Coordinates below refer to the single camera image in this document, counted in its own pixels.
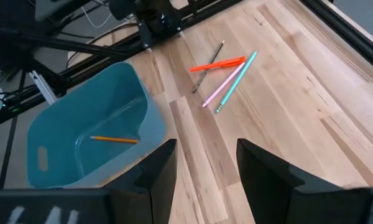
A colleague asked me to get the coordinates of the teal plastic bin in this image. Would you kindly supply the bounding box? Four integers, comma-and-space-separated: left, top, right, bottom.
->
25, 61, 167, 190

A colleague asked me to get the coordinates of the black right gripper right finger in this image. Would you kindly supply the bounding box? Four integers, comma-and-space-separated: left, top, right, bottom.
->
236, 138, 344, 224

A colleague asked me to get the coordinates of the dark grey pencil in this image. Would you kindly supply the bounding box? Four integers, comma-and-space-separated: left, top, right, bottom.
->
191, 40, 226, 95

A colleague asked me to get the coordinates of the pink pencil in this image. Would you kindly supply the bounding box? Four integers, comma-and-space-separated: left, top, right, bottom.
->
201, 62, 246, 109

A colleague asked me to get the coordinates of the orange pen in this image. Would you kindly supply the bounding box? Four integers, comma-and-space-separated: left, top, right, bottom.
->
189, 55, 247, 73

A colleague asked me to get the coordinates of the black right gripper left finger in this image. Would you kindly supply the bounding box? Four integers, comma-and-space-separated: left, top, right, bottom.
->
103, 138, 178, 224

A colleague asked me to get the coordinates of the orange pencil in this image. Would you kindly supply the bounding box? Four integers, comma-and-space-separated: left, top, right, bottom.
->
90, 135, 140, 145

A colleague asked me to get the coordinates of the silver metal bar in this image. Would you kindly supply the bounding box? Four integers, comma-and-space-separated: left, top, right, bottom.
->
29, 70, 58, 106

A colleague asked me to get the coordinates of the mint green pencil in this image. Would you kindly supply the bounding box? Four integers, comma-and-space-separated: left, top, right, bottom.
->
214, 50, 259, 114

